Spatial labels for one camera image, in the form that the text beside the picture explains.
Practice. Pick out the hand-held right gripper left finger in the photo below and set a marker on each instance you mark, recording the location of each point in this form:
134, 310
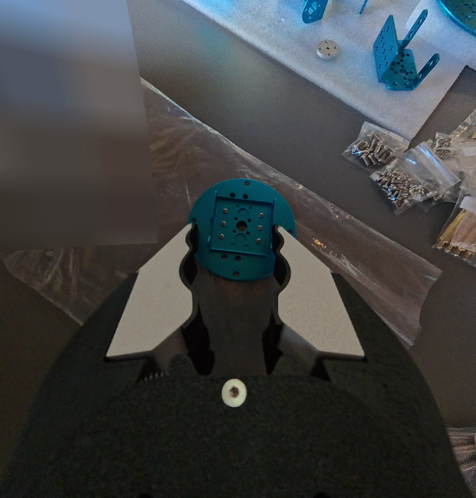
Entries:
152, 311

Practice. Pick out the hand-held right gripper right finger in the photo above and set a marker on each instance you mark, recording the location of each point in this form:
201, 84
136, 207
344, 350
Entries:
315, 311

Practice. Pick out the large clear plastic bag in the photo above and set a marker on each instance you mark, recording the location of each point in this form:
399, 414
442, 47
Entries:
358, 253

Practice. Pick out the blue round perforated plate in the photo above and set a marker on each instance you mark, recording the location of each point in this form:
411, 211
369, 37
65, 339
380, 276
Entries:
201, 212

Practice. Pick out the pile of small screw bags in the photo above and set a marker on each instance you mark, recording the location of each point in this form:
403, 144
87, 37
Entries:
413, 179

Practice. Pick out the grey desk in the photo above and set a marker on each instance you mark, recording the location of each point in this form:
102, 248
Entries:
261, 97

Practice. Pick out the small silver round hub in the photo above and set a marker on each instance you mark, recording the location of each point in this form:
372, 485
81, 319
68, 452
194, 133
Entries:
322, 52

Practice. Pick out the white foam sheet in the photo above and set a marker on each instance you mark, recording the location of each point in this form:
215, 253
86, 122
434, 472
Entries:
347, 27

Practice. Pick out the blue long-eared bracket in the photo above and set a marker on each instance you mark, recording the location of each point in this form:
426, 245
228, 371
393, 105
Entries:
385, 50

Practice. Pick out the blue angled bracket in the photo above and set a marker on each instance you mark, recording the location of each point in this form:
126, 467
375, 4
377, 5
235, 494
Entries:
364, 6

